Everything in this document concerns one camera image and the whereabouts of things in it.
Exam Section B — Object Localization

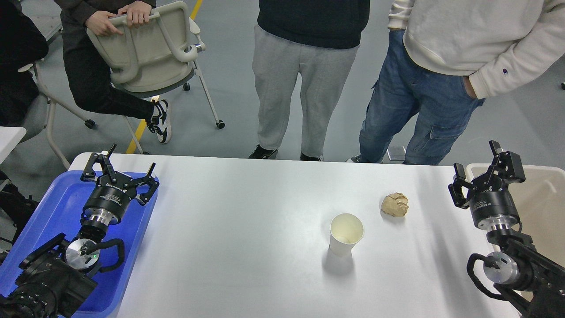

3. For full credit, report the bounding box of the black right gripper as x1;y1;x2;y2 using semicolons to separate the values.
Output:
448;140;525;230

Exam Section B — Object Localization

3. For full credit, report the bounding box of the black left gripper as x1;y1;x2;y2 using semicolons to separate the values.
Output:
80;144;160;225

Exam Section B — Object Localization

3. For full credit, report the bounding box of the white paper cup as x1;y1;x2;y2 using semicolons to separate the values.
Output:
329;213;365;257

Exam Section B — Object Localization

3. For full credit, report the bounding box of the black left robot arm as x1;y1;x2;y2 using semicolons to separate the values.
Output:
1;153;160;318

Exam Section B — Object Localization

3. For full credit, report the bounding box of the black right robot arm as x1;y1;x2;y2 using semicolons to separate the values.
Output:
448;140;565;318

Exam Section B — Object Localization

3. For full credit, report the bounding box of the seated person's right hand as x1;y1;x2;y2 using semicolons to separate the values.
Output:
85;11;123;36

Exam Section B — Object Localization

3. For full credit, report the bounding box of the seated person's left hand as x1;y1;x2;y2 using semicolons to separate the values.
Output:
117;0;153;28

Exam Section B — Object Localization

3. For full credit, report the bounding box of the beige plastic bin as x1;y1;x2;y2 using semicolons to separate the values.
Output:
466;163;565;305

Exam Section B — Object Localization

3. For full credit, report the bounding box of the blue plastic tray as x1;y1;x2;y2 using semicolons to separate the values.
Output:
0;170;158;318

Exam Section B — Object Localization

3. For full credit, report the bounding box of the crumpled brown paper ball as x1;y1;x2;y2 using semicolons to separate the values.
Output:
380;193;408;217

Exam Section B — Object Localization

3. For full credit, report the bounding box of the seated person in black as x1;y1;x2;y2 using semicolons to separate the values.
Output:
56;0;172;144

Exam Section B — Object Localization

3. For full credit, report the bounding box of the white side table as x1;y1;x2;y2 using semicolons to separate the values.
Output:
0;126;26;163

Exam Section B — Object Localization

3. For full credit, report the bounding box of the beige office chair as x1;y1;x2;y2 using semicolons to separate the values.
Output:
87;1;225;129

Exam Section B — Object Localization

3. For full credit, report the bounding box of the person in blue jeans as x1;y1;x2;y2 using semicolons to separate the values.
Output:
350;0;565;165

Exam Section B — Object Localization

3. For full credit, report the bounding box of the grey chair at left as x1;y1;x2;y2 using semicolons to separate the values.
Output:
18;61;96;168

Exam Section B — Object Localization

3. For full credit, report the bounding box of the person in black at left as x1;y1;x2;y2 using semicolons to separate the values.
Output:
0;0;49;126

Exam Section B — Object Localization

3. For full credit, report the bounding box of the person in grey sweatpants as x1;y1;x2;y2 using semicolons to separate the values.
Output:
250;0;370;161

